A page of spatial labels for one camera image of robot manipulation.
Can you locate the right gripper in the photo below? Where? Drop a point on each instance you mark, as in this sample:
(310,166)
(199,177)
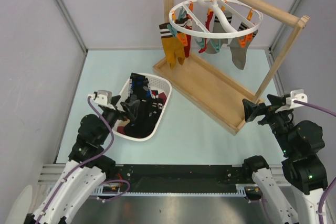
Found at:
(251,109)

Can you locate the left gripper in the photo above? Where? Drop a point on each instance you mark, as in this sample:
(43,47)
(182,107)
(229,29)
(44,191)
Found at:
(130,108)

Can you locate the mustard brown striped sock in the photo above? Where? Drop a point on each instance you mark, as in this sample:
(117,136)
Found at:
(169,45)

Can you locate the teal clip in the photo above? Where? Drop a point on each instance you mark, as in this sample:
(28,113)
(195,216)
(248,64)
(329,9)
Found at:
(172,30)

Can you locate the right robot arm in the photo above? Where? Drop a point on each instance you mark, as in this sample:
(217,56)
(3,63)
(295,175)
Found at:
(301,167)

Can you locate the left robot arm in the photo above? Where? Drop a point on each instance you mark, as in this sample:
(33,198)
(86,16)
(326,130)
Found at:
(87,166)

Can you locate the pile of dark socks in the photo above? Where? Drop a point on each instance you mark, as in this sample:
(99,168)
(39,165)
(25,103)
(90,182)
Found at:
(150,109)

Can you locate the wooden hanger stand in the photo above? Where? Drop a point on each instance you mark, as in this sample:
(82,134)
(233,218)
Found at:
(217,22)

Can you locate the orange clip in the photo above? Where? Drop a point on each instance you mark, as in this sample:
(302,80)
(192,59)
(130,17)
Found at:
(183,39)

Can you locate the white laundry basket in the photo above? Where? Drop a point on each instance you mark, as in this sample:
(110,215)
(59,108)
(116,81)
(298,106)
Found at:
(158,83)

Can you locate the red patterned sock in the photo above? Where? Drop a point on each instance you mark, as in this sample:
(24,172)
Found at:
(188,26)

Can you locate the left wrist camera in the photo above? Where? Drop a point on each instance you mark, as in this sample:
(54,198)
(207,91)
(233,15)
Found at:
(101,97)

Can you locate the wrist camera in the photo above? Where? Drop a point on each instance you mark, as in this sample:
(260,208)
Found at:
(296,99)
(101,97)

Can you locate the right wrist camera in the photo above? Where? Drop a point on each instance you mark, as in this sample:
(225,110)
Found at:
(296,99)

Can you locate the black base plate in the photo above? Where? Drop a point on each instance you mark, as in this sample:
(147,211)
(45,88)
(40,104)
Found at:
(188,180)

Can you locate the white cable duct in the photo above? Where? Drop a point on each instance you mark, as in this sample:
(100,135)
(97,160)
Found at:
(107,191)

